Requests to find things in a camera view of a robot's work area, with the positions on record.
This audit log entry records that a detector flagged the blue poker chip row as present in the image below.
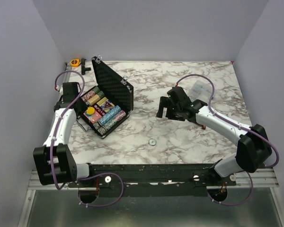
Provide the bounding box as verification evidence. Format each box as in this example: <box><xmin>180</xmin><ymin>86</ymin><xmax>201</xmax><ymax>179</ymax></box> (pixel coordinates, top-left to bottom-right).
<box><xmin>97</xmin><ymin>105</ymin><xmax>122</xmax><ymax>126</ymax></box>

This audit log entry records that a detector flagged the red playing card deck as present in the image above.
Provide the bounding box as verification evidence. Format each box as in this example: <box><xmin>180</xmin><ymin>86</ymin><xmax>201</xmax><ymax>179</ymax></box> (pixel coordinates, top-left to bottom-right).
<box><xmin>84</xmin><ymin>107</ymin><xmax>102</xmax><ymax>124</ymax></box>

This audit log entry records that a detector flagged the white poker chip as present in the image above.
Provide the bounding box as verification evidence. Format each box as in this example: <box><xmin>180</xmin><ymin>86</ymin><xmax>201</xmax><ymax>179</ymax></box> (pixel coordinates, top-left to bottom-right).
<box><xmin>149</xmin><ymin>139</ymin><xmax>157</xmax><ymax>146</ymax></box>

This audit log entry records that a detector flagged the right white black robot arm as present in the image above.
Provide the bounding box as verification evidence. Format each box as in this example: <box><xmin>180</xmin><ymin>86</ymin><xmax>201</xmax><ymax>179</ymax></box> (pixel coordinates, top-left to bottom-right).
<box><xmin>157</xmin><ymin>87</ymin><xmax>272</xmax><ymax>185</ymax></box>

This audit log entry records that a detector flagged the yellow round button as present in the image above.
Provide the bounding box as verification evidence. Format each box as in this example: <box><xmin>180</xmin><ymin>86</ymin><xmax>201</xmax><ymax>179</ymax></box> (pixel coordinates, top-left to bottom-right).
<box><xmin>86</xmin><ymin>106</ymin><xmax>95</xmax><ymax>116</ymax></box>

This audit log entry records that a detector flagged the black mounting rail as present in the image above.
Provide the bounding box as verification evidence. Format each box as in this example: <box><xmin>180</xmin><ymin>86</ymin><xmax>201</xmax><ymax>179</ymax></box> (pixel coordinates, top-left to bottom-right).
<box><xmin>76</xmin><ymin>164</ymin><xmax>236</xmax><ymax>198</ymax></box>

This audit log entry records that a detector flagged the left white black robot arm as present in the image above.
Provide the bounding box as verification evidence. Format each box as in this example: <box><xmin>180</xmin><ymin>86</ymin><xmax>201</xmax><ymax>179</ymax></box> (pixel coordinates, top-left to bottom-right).
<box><xmin>33</xmin><ymin>82</ymin><xmax>96</xmax><ymax>187</ymax></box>

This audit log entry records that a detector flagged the blue yellow card deck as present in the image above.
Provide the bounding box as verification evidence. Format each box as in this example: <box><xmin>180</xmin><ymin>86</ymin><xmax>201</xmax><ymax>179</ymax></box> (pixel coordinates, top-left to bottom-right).
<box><xmin>97</xmin><ymin>97</ymin><xmax>112</xmax><ymax>109</ymax></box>

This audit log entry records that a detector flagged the purple poker chip row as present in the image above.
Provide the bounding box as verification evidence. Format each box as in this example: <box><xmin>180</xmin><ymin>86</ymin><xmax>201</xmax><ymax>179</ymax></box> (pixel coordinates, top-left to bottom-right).
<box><xmin>103</xmin><ymin>110</ymin><xmax>126</xmax><ymax>130</ymax></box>

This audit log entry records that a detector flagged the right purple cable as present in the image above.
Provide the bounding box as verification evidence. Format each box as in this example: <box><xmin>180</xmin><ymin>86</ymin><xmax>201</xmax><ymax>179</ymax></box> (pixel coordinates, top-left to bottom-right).
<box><xmin>176</xmin><ymin>74</ymin><xmax>280</xmax><ymax>206</ymax></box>

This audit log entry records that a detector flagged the green poker chip row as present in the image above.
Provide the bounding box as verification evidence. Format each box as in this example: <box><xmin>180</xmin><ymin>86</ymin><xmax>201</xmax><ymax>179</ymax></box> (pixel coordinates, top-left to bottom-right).
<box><xmin>93</xmin><ymin>87</ymin><xmax>105</xmax><ymax>97</ymax></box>

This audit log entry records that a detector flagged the clear plastic box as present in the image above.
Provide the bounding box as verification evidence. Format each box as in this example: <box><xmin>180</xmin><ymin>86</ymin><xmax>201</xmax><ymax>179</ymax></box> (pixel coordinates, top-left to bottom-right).
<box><xmin>188</xmin><ymin>80</ymin><xmax>212</xmax><ymax>102</ymax></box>

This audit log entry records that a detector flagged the red triangular dealer button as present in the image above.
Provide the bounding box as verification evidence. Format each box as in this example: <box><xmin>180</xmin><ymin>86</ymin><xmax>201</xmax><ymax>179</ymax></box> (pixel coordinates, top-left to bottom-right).
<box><xmin>101</xmin><ymin>101</ymin><xmax>115</xmax><ymax>113</ymax></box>

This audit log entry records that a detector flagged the aluminium side rail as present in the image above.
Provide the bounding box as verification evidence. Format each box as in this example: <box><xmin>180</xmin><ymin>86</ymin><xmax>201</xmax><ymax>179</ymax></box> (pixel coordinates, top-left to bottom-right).
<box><xmin>28</xmin><ymin>62</ymin><xmax>72</xmax><ymax>187</ymax></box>

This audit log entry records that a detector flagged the black poker set case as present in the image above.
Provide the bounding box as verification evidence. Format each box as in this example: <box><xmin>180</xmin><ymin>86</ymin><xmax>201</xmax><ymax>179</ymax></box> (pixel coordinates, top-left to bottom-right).
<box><xmin>80</xmin><ymin>55</ymin><xmax>134</xmax><ymax>138</ymax></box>

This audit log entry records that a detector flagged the orange tape measure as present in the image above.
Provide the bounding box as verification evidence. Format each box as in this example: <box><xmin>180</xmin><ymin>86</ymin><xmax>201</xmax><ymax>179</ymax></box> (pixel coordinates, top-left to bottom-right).
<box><xmin>70</xmin><ymin>59</ymin><xmax>80</xmax><ymax>68</ymax></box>

